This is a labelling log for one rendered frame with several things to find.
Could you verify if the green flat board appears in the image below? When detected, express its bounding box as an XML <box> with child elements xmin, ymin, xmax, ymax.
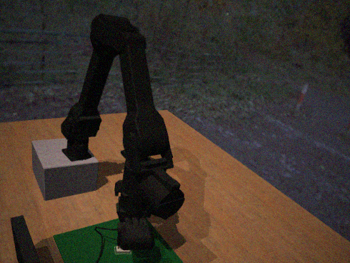
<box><xmin>53</xmin><ymin>217</ymin><xmax>183</xmax><ymax>263</ymax></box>

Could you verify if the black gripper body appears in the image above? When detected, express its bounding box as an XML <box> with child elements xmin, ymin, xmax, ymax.
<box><xmin>114</xmin><ymin>180</ymin><xmax>154</xmax><ymax>251</ymax></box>

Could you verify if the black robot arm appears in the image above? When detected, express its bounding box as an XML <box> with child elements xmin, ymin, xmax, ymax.
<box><xmin>61</xmin><ymin>14</ymin><xmax>185</xmax><ymax>220</ymax></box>

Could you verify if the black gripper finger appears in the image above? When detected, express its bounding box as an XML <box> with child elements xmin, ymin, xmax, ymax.
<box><xmin>116</xmin><ymin>203</ymin><xmax>126</xmax><ymax>222</ymax></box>
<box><xmin>117</xmin><ymin>222</ymin><xmax>126</xmax><ymax>228</ymax></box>

